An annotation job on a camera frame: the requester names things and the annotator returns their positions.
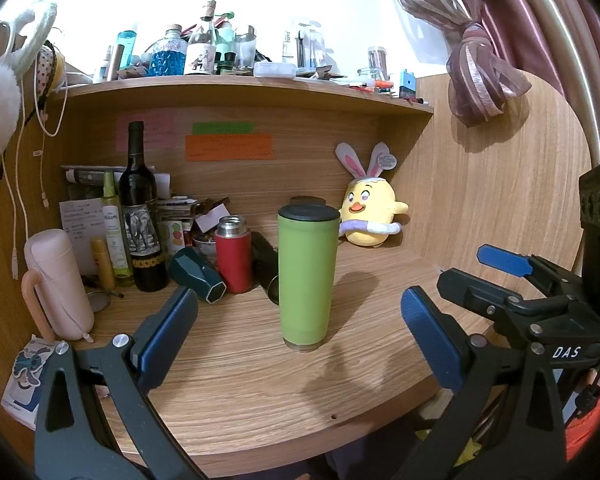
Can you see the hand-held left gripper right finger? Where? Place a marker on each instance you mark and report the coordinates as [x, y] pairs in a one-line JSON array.
[[430, 335]]

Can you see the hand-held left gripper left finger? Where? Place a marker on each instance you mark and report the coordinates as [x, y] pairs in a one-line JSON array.
[[165, 340]]

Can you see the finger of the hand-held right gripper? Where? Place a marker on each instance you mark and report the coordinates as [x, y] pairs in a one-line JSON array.
[[505, 259], [472, 292]]

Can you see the green cup with black lid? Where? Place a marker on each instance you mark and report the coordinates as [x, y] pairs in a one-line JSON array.
[[305, 280]]

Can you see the white cup with coloured dots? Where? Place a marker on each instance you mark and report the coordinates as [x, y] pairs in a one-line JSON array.
[[172, 237]]

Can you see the dark green faceted mug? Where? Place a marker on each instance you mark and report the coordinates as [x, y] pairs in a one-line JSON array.
[[192, 270]]

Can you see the yellow tube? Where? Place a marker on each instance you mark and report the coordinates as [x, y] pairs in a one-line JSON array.
[[102, 265]]

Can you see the small patterned bowl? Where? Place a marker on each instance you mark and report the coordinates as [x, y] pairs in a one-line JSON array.
[[206, 249]]

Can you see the red thermos flask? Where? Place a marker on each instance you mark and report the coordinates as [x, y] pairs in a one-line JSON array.
[[234, 260]]

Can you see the green spray bottle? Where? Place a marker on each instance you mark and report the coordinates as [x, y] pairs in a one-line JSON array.
[[114, 230]]

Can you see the black tumbler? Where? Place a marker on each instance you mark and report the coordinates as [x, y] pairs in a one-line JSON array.
[[265, 265]]

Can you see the white card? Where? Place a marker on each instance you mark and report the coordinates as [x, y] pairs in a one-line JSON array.
[[212, 219]]

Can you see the yellow chick plush toy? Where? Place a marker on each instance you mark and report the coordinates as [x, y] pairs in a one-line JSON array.
[[370, 205]]

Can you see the blue cartoon sticker card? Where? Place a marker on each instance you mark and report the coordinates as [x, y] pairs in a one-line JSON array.
[[27, 370]]

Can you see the dark wine bottle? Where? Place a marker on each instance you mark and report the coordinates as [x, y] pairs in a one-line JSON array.
[[141, 200]]

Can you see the white paper sheet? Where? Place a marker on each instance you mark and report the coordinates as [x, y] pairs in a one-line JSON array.
[[80, 225]]

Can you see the red cloth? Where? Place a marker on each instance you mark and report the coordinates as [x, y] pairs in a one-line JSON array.
[[585, 425]]

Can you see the rolled magazine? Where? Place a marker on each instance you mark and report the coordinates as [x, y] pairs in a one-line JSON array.
[[87, 176]]

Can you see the pink striped curtain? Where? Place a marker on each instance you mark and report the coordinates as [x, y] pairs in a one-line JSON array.
[[475, 75]]

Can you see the small blue box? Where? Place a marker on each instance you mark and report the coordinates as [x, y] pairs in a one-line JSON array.
[[407, 82]]

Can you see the orange paper note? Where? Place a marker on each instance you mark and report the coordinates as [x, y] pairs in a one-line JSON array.
[[230, 147]]

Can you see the pink paper note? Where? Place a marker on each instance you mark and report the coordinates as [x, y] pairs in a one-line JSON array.
[[155, 127]]

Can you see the green paper note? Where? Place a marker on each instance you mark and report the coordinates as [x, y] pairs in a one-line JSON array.
[[223, 128]]

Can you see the clear jar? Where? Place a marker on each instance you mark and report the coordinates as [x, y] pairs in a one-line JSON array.
[[377, 60]]

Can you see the wooden shelf board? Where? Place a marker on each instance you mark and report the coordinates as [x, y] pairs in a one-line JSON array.
[[240, 92]]

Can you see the glass bottle with blue beads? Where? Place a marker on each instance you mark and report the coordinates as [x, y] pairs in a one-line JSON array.
[[169, 57]]

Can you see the clear labelled glass bottle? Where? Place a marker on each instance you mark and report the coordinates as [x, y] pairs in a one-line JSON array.
[[201, 52]]

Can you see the white flat box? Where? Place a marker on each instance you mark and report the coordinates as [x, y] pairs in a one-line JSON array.
[[274, 69]]

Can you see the dotted headband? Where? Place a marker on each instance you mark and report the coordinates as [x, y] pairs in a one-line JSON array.
[[45, 72]]

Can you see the clear plastic packaging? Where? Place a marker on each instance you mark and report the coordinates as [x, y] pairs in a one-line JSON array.
[[302, 45]]

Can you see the teal tall bottle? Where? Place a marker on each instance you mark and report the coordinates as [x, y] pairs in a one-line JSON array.
[[126, 47]]

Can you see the green pump bottle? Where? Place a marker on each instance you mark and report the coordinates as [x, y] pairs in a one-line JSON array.
[[226, 40]]

